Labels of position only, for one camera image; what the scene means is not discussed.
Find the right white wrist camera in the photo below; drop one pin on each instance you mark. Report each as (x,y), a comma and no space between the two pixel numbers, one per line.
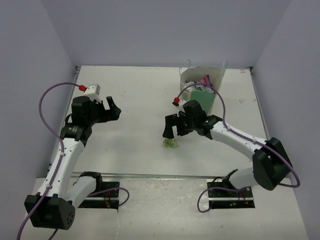
(178,103)

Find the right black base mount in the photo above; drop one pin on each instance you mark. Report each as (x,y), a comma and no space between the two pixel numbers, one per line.
(221,199)

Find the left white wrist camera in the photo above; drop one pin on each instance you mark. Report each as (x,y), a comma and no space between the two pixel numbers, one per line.
(93,91)

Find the green paper bag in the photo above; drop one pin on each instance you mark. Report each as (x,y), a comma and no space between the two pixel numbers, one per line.
(206,99)

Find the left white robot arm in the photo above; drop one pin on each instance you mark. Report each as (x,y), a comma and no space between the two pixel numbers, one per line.
(54,205)

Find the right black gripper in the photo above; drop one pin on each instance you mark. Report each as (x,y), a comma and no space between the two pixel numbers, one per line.
(172,120)

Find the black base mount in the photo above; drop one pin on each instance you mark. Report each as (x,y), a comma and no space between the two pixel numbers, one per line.
(221,199)
(106,200)

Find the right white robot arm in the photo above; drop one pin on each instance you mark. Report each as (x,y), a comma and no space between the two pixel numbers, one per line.
(270,162)

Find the small green wrapper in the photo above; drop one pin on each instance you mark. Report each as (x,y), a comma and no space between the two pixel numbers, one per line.
(170,143)

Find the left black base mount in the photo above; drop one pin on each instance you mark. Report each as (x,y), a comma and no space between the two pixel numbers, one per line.
(106,200)

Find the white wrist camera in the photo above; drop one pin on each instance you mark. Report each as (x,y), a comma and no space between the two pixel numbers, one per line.
(93,91)
(178,103)

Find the purple snack packet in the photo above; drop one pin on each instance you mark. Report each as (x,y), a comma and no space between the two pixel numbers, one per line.
(203,85)

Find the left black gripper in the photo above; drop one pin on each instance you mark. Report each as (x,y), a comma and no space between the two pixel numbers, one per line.
(106,113)

